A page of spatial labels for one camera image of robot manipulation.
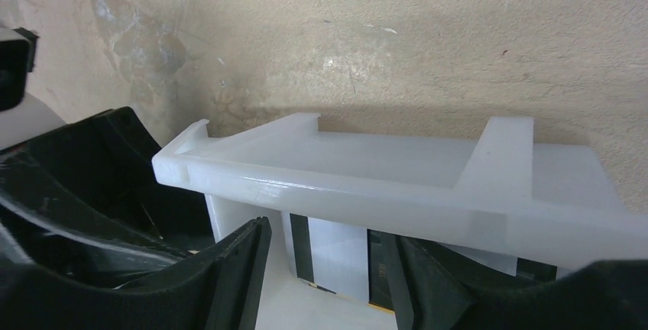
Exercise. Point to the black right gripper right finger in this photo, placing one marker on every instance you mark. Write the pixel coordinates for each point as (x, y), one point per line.
(433, 287)

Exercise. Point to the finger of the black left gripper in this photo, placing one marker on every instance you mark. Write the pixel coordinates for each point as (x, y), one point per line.
(82, 200)

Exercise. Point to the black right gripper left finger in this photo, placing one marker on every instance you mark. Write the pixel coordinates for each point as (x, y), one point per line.
(217, 288)

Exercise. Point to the white card black stripe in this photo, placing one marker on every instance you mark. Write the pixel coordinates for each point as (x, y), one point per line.
(331, 255)

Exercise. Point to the white plastic tray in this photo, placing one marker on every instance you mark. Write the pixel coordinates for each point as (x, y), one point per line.
(533, 211)

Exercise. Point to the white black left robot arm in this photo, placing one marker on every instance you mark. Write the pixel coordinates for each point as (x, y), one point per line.
(23, 116)

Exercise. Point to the black card in tray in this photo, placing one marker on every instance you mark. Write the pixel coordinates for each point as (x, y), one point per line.
(378, 284)

